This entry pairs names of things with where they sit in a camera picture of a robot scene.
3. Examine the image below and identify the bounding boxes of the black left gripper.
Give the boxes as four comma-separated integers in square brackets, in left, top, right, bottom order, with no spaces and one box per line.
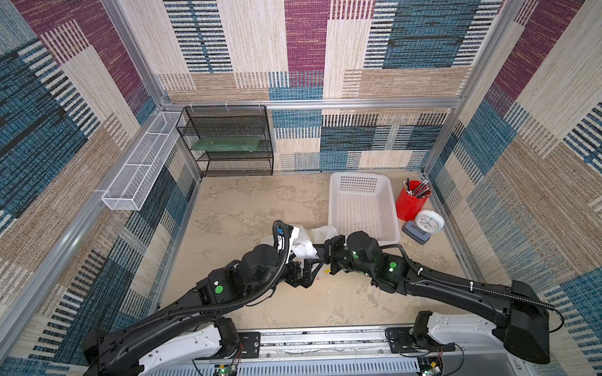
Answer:
[244,248,325,302]

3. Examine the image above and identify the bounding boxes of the white plastic bag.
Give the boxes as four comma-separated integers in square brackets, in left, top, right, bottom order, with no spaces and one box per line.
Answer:
[286,225,338,263]

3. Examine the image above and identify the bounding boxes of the white perforated plastic basket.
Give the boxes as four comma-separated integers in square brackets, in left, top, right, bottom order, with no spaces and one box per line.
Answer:
[329,172,401,245]

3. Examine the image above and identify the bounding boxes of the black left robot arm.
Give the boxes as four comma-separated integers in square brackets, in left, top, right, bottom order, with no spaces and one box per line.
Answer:
[84,244,329,375]

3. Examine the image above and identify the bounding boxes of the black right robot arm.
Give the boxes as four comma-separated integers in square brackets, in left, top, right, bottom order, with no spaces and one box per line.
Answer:
[318,231,553,364]

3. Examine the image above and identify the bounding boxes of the red pen cup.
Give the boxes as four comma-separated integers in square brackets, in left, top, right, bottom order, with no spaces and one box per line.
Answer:
[396,186,430,222]

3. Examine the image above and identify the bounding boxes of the white round clock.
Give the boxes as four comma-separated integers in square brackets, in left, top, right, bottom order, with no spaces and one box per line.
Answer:
[402,210,445,245]

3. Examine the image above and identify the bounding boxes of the pens in cup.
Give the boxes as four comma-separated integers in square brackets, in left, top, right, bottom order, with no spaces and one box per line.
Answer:
[404,179,431,199]

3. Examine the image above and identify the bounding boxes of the green board on shelf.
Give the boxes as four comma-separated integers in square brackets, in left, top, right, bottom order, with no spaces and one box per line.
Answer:
[191,136,261,152]

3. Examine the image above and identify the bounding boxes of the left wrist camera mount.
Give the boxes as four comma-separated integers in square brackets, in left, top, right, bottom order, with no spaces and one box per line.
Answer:
[272,221,296,251]

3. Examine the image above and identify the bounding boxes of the black corrugated left cable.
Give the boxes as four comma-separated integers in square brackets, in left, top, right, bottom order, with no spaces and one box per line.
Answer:
[126,219,293,335]

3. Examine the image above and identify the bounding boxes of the black corrugated cable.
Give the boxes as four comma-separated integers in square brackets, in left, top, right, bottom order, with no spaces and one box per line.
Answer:
[389,243,565,334]
[126,219,293,335]

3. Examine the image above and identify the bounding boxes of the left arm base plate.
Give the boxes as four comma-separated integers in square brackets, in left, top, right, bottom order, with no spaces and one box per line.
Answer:
[231,332,262,360]

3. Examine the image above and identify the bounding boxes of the aluminium front rail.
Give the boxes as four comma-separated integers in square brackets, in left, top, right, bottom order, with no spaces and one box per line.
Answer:
[152,321,536,375]

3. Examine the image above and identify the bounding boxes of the black corrugated right cable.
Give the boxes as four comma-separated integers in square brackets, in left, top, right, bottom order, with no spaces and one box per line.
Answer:
[389,243,565,334]

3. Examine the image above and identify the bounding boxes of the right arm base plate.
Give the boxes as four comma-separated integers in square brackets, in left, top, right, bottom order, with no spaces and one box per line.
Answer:
[385,327,456,357]

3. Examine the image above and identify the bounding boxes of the black wire mesh shelf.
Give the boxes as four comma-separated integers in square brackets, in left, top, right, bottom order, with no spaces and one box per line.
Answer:
[177,105,274,178]

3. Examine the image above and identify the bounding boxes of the white wire mesh tray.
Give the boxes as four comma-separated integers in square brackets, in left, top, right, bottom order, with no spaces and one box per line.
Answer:
[102,112,181,211]

